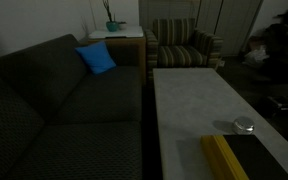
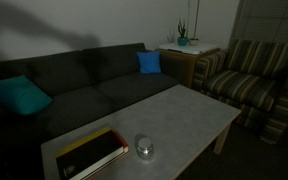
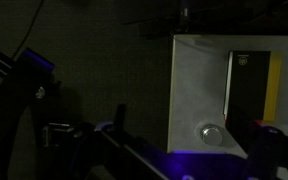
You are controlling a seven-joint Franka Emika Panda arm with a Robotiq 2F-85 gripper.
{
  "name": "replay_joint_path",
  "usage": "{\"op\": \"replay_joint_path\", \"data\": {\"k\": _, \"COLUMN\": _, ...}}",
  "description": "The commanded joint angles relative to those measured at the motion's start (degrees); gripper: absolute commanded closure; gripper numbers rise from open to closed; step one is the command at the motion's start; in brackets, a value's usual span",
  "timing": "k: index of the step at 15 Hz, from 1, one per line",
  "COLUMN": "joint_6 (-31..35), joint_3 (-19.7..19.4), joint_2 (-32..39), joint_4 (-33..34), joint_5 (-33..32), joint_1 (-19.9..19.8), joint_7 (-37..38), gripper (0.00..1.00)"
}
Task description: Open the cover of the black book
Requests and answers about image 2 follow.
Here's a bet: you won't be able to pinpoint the black hardcover book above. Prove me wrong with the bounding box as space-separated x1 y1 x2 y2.
55 129 130 180

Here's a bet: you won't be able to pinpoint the red book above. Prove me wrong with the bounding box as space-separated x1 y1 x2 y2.
112 128 130 155

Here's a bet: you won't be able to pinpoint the yellow book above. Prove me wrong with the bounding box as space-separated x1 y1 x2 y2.
54 126 114 160

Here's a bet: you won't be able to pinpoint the blue cushion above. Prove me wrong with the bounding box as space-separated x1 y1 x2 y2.
136 50 162 75

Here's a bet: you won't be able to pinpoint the wooden side table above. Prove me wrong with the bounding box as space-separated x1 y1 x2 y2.
157 46 222 89

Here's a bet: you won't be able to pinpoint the dark grey sofa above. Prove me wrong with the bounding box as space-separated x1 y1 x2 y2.
0 42 180 180

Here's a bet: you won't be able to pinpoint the teal pot with plant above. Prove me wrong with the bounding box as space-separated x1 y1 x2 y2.
177 18 189 47

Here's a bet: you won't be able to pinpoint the white board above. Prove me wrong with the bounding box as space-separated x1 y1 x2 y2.
158 42 220 55

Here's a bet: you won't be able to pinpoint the small white plant pot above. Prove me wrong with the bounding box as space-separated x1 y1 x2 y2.
187 0 201 47

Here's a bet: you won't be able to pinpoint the wooden coffee table leg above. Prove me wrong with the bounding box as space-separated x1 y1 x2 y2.
213 122 233 155

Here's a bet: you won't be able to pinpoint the striped armchair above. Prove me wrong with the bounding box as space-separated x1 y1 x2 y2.
192 38 288 145

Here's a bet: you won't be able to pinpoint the teal cushion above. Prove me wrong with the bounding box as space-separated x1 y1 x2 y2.
0 74 54 117

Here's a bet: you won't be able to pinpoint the window blinds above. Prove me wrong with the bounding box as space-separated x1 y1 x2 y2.
230 0 288 59

